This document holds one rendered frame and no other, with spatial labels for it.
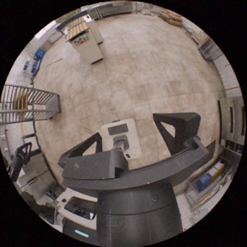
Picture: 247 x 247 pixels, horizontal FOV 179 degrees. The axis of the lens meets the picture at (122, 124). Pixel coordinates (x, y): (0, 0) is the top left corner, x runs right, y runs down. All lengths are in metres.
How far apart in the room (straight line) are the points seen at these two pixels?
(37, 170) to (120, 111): 3.38
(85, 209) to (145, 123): 1.38
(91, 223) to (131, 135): 1.10
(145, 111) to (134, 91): 0.41
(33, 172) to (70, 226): 3.12
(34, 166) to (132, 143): 3.30
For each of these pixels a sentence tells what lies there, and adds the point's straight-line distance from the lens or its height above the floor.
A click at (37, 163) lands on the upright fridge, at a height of 0.51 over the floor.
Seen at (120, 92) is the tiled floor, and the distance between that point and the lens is 1.48.
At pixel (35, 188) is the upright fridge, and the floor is 1.16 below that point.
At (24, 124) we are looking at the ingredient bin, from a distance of 3.75.
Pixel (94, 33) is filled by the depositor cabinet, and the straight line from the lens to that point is 2.29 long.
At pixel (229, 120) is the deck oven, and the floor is 0.44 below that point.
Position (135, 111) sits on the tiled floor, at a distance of 1.40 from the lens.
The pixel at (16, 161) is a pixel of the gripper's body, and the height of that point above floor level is 1.39.
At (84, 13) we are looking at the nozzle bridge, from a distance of 2.20.
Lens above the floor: 1.39
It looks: 81 degrees down
